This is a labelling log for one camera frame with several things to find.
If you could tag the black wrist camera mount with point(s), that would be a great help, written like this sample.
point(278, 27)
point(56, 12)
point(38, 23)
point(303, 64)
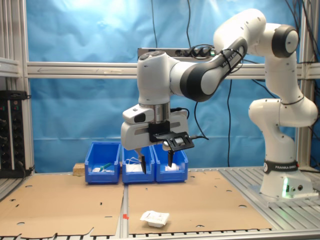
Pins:
point(177, 142)

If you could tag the chipboard wood block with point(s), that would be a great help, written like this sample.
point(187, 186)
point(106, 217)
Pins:
point(79, 170)

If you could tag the blue plastic bin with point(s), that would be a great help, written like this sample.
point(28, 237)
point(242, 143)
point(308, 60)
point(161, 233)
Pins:
point(170, 176)
point(137, 177)
point(101, 177)

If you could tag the brown cardboard sheet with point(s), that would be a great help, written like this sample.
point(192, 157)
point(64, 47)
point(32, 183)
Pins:
point(190, 205)
point(62, 205)

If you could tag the aluminium frame post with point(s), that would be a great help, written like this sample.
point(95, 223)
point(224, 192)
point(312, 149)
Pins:
point(17, 30)
point(308, 75)

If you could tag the black equipment rack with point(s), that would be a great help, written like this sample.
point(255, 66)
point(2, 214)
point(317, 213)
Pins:
point(11, 135)

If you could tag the white printed gauze packet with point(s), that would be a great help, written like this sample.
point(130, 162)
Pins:
point(155, 217)

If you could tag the horizontal aluminium beam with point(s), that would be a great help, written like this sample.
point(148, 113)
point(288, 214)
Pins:
point(75, 70)

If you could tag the green plastic tube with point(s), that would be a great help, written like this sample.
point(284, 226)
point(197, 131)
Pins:
point(106, 166)

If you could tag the narrow white printed box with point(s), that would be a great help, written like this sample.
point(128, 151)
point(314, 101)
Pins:
point(95, 170)

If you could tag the grey power strip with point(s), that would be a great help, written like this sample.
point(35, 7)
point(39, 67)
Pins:
point(180, 52)

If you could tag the stack of pale face masks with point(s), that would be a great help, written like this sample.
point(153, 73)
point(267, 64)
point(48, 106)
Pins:
point(133, 168)

